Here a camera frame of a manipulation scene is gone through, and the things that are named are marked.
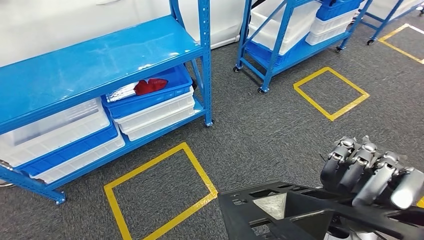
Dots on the yellow floor tape square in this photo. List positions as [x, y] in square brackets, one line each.
[142, 168]

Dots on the blue plastic bin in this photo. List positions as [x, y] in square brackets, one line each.
[334, 11]
[261, 53]
[149, 101]
[73, 149]

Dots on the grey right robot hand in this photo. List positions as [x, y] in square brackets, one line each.
[364, 172]

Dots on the black plastic plate bracket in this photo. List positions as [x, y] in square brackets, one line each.
[238, 218]

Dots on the large white plastic bin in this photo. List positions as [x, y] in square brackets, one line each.
[304, 20]

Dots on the blue steel shelf rack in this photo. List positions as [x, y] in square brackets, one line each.
[291, 59]
[385, 21]
[82, 66]

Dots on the red crumpled object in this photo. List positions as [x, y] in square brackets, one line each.
[149, 86]

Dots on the clear plastic bag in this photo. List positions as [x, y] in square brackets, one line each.
[121, 92]

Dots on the white car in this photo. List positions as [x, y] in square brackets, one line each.
[66, 26]

